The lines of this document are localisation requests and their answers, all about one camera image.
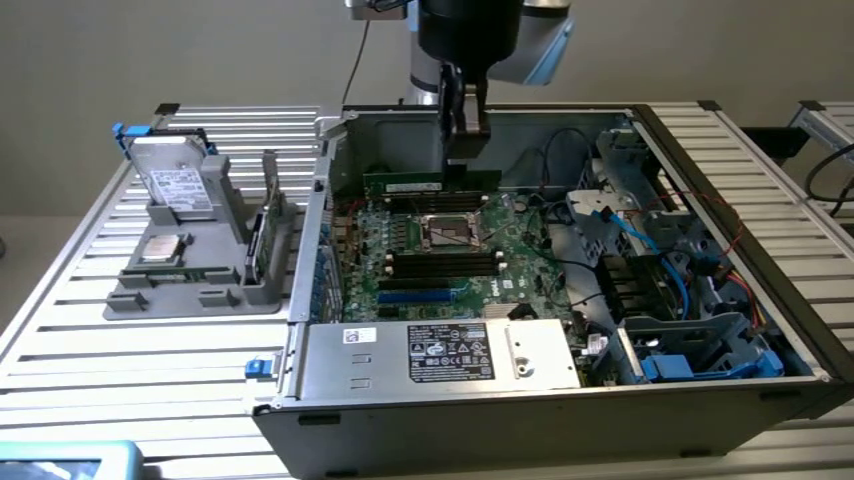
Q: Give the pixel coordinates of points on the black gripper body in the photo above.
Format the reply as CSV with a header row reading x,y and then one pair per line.
x,y
467,30

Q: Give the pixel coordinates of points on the green RAM stick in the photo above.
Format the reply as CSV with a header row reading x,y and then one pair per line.
x,y
176,273
407,186

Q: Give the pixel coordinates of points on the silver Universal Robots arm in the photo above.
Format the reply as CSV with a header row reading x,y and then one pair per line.
x,y
427,75

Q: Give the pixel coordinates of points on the black RAM slot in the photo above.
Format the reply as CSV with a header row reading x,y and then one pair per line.
x,y
413,201
443,268
413,196
443,262
413,210
443,274
413,205
443,256

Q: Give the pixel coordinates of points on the CPU socket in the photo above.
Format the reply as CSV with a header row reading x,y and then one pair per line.
x,y
445,231

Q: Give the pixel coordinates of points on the grey metal disk bay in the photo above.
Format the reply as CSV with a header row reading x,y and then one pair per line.
x,y
620,165

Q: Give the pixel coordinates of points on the long black expansion slot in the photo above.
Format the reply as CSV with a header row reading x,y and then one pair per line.
x,y
413,285

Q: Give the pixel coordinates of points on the blue expansion slot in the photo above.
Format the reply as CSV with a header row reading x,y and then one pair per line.
x,y
416,297

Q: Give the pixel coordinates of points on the green motherboard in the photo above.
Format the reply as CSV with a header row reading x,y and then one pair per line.
x,y
427,300

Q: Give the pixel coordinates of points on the silver chipset heat sink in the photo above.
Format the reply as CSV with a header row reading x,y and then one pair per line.
x,y
500,312

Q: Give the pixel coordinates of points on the graphics card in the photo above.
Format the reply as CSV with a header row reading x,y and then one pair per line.
x,y
262,235

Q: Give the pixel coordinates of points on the short black expansion slot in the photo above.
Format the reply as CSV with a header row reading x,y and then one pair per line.
x,y
395,313

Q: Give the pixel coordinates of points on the hard disk with blue carrier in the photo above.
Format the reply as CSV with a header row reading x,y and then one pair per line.
x,y
173,175

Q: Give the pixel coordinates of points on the silver power supply unit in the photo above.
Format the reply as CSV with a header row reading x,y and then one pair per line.
x,y
433,360

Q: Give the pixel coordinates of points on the CPU chip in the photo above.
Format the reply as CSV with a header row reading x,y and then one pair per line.
x,y
161,247

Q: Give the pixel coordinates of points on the grey parts rack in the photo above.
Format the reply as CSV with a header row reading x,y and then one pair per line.
x,y
186,300

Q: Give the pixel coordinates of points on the blue case latch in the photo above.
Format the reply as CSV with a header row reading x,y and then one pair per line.
x,y
258,367

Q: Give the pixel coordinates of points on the open black PC case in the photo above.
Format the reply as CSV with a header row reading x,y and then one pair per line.
x,y
533,430

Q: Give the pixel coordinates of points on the teal box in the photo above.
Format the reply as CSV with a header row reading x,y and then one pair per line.
x,y
66,460

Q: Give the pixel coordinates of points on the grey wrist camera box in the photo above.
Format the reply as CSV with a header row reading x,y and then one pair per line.
x,y
373,10

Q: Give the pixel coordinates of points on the black table bracket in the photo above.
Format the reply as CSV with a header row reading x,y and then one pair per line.
x,y
773,142

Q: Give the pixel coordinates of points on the blue plastic disk bracket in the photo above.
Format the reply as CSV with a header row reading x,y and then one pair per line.
x,y
667,367

